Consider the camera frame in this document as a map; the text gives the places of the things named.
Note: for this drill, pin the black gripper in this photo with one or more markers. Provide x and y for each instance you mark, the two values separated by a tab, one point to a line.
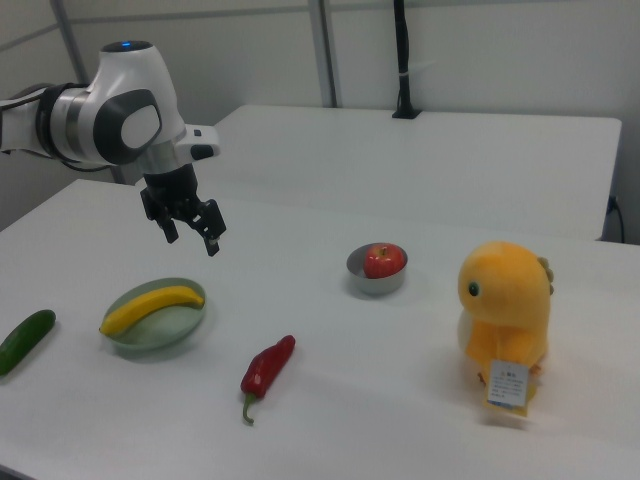
170	187

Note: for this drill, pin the pale green plate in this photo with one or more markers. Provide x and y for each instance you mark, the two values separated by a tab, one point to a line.
167	327

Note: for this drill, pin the green cucumber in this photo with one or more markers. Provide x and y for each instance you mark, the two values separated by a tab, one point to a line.
25	341

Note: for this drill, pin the grey metal bowl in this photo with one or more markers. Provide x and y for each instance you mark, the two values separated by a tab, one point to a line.
376	286

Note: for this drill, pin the yellow plush bird toy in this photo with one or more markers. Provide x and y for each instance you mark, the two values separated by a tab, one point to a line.
505	300

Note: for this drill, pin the yellow banana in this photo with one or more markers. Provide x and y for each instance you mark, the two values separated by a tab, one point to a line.
145	305

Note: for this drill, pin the black camera pole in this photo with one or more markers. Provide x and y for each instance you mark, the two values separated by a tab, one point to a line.
402	55

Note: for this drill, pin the red chili pepper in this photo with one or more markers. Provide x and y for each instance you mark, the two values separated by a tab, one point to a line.
265	367

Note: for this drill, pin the white paper toy tag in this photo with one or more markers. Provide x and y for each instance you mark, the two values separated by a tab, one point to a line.
509	382

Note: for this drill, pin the red apple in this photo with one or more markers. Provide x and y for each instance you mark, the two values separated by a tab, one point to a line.
383	262

